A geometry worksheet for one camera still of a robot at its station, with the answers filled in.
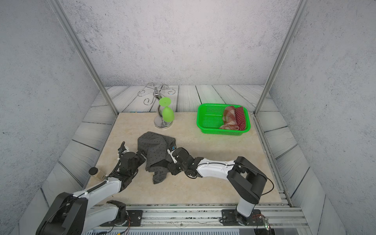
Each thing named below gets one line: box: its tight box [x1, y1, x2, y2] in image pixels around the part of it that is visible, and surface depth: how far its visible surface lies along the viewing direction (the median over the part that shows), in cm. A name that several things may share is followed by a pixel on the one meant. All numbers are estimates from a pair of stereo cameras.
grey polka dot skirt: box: [137, 131, 177, 185], surface depth 90 cm
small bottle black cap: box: [88, 166, 107, 181], surface depth 82 cm
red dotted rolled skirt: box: [234, 106, 246, 131], surface depth 107 cm
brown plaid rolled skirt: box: [219, 105, 240, 131], surface depth 106 cm
